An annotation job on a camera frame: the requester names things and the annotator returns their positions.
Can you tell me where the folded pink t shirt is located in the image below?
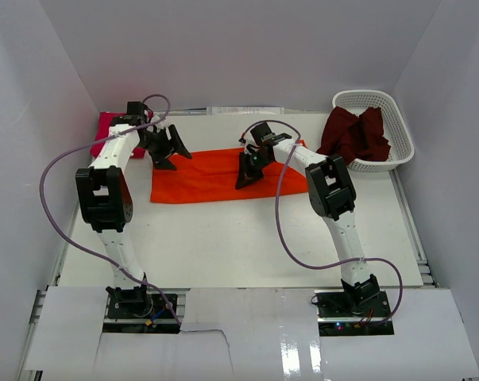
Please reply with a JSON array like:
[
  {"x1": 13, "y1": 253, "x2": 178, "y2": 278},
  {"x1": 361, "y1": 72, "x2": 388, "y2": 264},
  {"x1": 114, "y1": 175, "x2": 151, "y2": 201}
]
[{"x1": 90, "y1": 112, "x2": 145, "y2": 159}]

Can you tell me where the orange t shirt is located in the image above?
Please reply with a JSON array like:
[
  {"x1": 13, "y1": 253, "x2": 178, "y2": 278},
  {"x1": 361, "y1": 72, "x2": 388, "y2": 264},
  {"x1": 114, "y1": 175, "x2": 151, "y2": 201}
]
[{"x1": 149, "y1": 138, "x2": 308, "y2": 205}]

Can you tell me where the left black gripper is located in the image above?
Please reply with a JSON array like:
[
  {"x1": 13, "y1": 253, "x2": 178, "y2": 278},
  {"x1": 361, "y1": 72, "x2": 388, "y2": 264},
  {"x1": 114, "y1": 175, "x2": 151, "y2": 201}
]
[{"x1": 137, "y1": 124, "x2": 191, "y2": 171}]

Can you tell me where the white plastic basket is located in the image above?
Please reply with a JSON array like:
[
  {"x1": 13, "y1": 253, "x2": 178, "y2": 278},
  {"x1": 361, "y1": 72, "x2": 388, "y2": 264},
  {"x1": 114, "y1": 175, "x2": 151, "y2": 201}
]
[{"x1": 332, "y1": 90, "x2": 415, "y2": 172}]

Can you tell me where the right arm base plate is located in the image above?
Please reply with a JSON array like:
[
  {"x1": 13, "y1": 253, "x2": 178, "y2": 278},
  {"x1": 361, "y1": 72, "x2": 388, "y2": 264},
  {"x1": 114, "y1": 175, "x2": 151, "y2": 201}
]
[{"x1": 310, "y1": 291, "x2": 391, "y2": 318}]

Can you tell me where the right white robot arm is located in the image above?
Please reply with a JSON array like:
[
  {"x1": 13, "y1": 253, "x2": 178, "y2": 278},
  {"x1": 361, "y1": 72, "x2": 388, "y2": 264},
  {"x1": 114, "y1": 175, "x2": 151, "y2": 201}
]
[{"x1": 235, "y1": 121, "x2": 380, "y2": 317}]

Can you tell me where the dark red t shirt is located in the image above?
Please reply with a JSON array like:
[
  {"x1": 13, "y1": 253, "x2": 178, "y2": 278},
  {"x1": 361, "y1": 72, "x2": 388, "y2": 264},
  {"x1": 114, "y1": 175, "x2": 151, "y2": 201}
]
[{"x1": 317, "y1": 106, "x2": 391, "y2": 164}]

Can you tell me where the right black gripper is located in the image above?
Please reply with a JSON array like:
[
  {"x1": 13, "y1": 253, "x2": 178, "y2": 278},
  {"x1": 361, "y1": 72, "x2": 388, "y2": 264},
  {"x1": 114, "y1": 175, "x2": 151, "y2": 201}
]
[{"x1": 236, "y1": 152, "x2": 272, "y2": 191}]

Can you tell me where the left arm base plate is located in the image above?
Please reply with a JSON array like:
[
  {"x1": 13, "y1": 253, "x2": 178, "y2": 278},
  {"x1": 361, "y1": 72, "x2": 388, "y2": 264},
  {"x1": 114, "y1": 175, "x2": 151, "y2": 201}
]
[{"x1": 106, "y1": 294, "x2": 178, "y2": 320}]

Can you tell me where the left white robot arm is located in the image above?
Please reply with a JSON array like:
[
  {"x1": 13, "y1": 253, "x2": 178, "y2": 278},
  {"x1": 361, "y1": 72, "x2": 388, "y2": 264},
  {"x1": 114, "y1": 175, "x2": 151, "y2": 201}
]
[{"x1": 75, "y1": 100, "x2": 192, "y2": 317}]

